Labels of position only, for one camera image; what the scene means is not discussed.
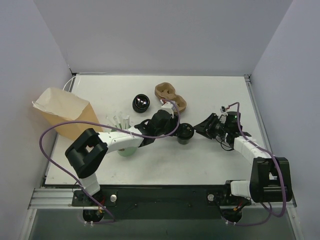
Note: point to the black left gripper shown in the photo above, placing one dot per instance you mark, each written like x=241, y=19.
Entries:
x=175, y=124

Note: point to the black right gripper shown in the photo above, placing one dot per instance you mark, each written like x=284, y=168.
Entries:
x=210, y=126

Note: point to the black paper coffee cup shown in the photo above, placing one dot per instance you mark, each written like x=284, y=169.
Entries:
x=183, y=140

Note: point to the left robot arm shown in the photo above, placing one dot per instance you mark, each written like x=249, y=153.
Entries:
x=86, y=153

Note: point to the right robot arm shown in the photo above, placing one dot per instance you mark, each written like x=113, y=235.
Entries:
x=270, y=177

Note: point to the brown pulp cup carriers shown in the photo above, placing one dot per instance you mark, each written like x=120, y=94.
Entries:
x=166, y=91

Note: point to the white wrapped straw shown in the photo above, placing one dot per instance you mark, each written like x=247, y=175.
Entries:
x=125, y=122
x=112, y=121
x=121, y=120
x=117, y=122

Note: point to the green straw holder cup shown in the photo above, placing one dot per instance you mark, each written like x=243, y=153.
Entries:
x=127, y=150

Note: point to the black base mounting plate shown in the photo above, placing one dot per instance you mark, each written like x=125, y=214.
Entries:
x=160, y=202

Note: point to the brown paper bag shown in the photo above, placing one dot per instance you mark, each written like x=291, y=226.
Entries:
x=57, y=106

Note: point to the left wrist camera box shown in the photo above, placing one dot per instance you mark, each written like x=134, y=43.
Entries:
x=168, y=106

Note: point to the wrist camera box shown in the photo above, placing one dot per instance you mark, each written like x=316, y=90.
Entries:
x=168, y=106
x=223, y=113

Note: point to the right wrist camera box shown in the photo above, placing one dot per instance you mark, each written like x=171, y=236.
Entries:
x=223, y=113

